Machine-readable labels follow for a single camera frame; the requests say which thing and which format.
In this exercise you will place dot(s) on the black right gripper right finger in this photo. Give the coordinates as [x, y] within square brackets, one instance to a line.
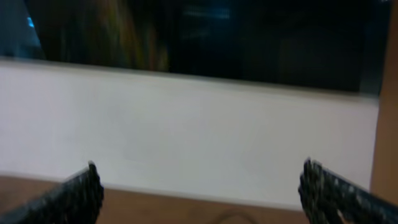
[328, 198]

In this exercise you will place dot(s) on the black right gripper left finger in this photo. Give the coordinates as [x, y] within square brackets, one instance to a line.
[76, 201]

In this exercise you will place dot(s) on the dark window pane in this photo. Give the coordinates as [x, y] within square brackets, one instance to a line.
[327, 44]

